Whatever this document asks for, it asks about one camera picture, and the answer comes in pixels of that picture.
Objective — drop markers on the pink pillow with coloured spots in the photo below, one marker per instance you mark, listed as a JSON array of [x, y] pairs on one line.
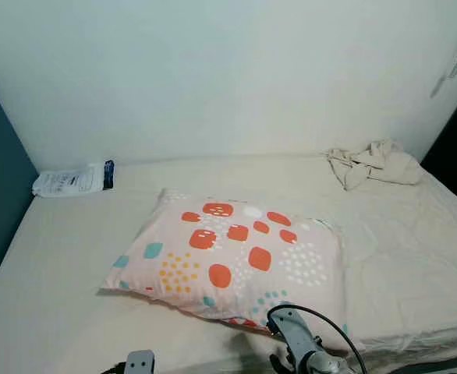
[[236, 257]]

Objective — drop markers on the bed with cream sheet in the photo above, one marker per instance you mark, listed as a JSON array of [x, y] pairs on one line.
[[400, 257]]

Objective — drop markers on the crumpled beige cloth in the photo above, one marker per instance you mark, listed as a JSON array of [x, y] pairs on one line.
[[377, 165]]

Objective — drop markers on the white plastic wipes pack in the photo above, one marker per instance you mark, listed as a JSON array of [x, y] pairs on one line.
[[69, 181]]

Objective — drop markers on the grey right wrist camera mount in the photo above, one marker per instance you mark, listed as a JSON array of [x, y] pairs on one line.
[[292, 331]]

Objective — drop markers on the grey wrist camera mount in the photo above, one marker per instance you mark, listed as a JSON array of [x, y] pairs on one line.
[[139, 363], [292, 331]]

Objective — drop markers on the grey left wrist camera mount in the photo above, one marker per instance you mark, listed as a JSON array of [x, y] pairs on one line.
[[139, 363]]

